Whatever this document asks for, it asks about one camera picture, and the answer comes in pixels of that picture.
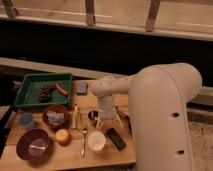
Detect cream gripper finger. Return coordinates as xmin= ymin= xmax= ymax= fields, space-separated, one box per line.
xmin=96 ymin=120 xmax=104 ymax=129
xmin=115 ymin=113 xmax=124 ymax=126

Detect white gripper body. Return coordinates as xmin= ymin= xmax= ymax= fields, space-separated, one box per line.
xmin=98 ymin=95 xmax=117 ymax=120

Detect black eraser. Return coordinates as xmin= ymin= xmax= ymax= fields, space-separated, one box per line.
xmin=106 ymin=128 xmax=126 ymax=151

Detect purple bowl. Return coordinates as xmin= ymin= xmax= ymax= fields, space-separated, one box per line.
xmin=16 ymin=129 xmax=50 ymax=161

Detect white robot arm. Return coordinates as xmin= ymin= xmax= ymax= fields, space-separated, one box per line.
xmin=90 ymin=63 xmax=202 ymax=171

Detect red bowl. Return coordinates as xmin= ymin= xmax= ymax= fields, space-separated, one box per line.
xmin=42 ymin=105 xmax=68 ymax=129

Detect small metal cup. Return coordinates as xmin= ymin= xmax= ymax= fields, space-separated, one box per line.
xmin=88 ymin=110 xmax=98 ymax=125

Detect white cup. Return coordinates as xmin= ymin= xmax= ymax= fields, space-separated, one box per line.
xmin=88 ymin=131 xmax=106 ymax=152

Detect banana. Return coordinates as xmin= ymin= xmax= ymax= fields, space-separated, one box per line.
xmin=71 ymin=105 xmax=82 ymax=130

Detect blue sponge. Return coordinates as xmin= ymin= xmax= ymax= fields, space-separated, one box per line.
xmin=76 ymin=81 xmax=88 ymax=95

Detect yellow apple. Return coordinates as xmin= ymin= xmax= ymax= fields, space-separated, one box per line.
xmin=55 ymin=129 xmax=71 ymax=145

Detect crumpled grey cloth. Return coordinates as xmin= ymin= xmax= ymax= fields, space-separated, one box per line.
xmin=46 ymin=110 xmax=64 ymax=126

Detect red sausage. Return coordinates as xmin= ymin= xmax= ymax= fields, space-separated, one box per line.
xmin=55 ymin=83 xmax=68 ymax=96

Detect dark brown food pieces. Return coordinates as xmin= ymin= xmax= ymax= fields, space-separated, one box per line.
xmin=39 ymin=85 xmax=54 ymax=103

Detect green plastic tray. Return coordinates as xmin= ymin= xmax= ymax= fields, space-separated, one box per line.
xmin=15 ymin=73 xmax=72 ymax=110

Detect small blue cup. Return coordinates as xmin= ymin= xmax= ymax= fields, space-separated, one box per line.
xmin=18 ymin=113 xmax=36 ymax=130

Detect black handled knife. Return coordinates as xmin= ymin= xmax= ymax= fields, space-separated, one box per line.
xmin=116 ymin=107 xmax=132 ymax=133

